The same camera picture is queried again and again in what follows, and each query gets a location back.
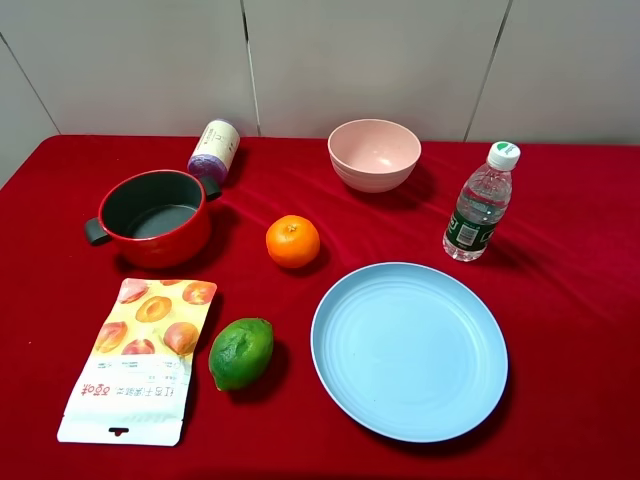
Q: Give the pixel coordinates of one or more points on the orange tangerine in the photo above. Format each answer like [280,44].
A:
[292,241]

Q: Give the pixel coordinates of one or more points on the pink bowl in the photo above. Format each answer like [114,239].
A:
[373,155]

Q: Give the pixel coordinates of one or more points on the green lime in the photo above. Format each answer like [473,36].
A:
[241,353]

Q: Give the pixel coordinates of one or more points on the purple garbage bag roll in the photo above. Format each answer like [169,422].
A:
[215,151]

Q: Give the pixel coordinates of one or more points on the light blue plate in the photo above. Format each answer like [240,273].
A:
[409,352]

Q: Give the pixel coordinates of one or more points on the clear water bottle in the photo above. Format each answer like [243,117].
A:
[481,204]

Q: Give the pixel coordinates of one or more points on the red cooking pot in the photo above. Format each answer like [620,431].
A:
[157,219]

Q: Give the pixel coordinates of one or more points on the dried peach snack bag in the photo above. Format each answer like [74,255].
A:
[134,385]

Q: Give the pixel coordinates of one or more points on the red tablecloth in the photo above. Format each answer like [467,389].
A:
[561,276]

